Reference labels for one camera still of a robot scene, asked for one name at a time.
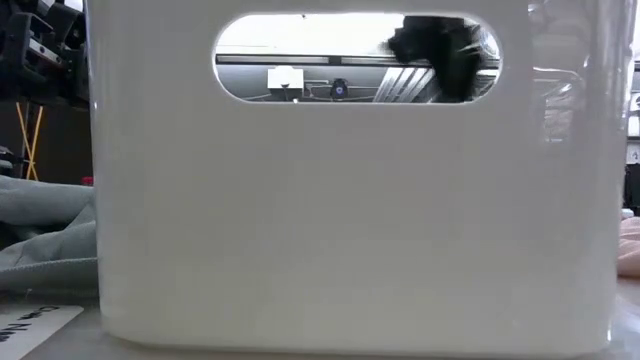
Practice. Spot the white box on frame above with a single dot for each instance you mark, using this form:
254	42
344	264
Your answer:
285	78

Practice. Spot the pink cloth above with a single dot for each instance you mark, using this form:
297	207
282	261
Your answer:
631	250

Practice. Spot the overhead camera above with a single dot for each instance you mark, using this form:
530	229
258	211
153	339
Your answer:
339	90

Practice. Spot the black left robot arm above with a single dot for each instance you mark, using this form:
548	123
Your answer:
35	45

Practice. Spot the grey cloth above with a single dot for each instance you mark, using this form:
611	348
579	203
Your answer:
45	225

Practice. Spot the aluminium frame beam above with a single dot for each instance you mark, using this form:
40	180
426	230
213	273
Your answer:
280	59

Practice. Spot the white paper label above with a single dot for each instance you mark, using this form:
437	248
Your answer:
30	327

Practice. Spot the person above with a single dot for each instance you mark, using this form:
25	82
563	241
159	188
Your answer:
450	55

